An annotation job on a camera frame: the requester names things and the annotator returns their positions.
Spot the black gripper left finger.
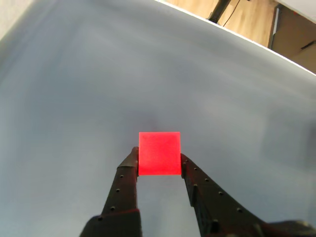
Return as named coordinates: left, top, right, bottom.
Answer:
left=79, top=146, right=143, bottom=237

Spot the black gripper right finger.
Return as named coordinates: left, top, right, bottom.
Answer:
left=180, top=153, right=264, bottom=237

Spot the red cube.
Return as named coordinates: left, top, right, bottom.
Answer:
left=138, top=131, right=182, bottom=176

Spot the black desk leg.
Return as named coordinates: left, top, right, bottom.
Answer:
left=208, top=0, right=232, bottom=24

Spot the brown cabinet with dark frame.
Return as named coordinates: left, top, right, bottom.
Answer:
left=268, top=3, right=316, bottom=75

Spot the thin black floor cable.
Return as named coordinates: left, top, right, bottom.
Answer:
left=223, top=0, right=242, bottom=27

